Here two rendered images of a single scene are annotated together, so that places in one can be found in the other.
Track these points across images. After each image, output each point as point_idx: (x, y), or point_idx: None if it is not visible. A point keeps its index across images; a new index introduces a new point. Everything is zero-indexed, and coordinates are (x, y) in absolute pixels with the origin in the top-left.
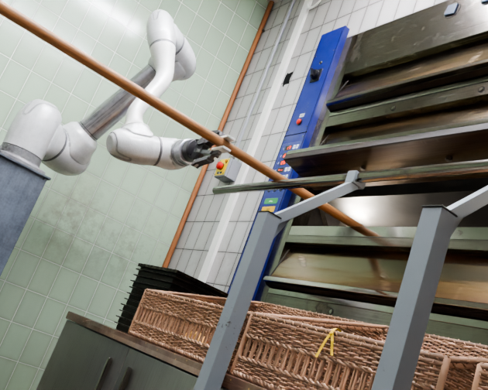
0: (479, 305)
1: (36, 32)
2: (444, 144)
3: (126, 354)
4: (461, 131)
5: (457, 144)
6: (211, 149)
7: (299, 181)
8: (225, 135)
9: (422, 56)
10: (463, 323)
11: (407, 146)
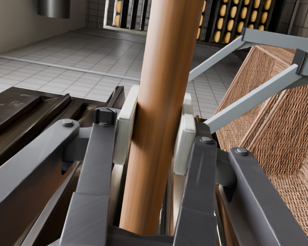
0: (216, 211)
1: None
2: (61, 210)
3: None
4: (67, 181)
5: (67, 202)
6: (195, 129)
7: (166, 208)
8: (136, 88)
9: None
10: (229, 236)
11: (39, 244)
